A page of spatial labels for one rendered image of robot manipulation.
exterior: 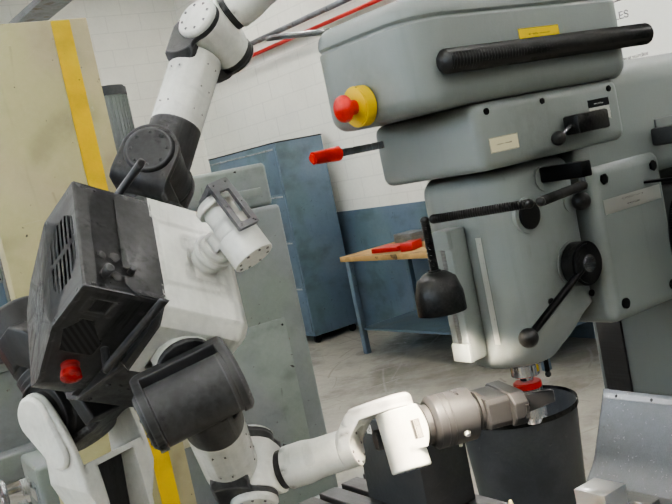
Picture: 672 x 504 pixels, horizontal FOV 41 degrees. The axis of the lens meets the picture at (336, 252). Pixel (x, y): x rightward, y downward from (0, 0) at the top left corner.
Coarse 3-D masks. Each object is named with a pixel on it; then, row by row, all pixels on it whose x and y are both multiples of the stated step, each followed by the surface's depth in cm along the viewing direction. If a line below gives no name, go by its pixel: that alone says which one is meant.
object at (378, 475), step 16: (368, 432) 189; (368, 448) 190; (432, 448) 177; (448, 448) 179; (464, 448) 181; (368, 464) 192; (384, 464) 186; (432, 464) 177; (448, 464) 179; (464, 464) 181; (368, 480) 193; (384, 480) 188; (400, 480) 182; (416, 480) 177; (432, 480) 177; (448, 480) 179; (464, 480) 181; (384, 496) 189; (400, 496) 184; (416, 496) 179; (432, 496) 177; (448, 496) 179; (464, 496) 181
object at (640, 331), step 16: (624, 320) 177; (640, 320) 174; (656, 320) 171; (608, 336) 180; (624, 336) 178; (640, 336) 175; (656, 336) 172; (608, 352) 181; (624, 352) 178; (640, 352) 175; (656, 352) 172; (608, 368) 182; (624, 368) 179; (640, 368) 176; (656, 368) 173; (608, 384) 183; (624, 384) 180; (640, 384) 177; (656, 384) 174
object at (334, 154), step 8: (368, 144) 144; (376, 144) 145; (312, 152) 139; (320, 152) 139; (328, 152) 139; (336, 152) 140; (344, 152) 141; (352, 152) 142; (360, 152) 144; (312, 160) 138; (320, 160) 139; (328, 160) 140; (336, 160) 141
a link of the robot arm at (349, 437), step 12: (396, 396) 142; (408, 396) 144; (360, 408) 144; (372, 408) 143; (384, 408) 142; (348, 420) 144; (360, 420) 144; (336, 432) 146; (348, 432) 144; (360, 432) 148; (336, 444) 144; (348, 444) 143; (360, 444) 148; (348, 456) 143; (360, 456) 146; (348, 468) 145
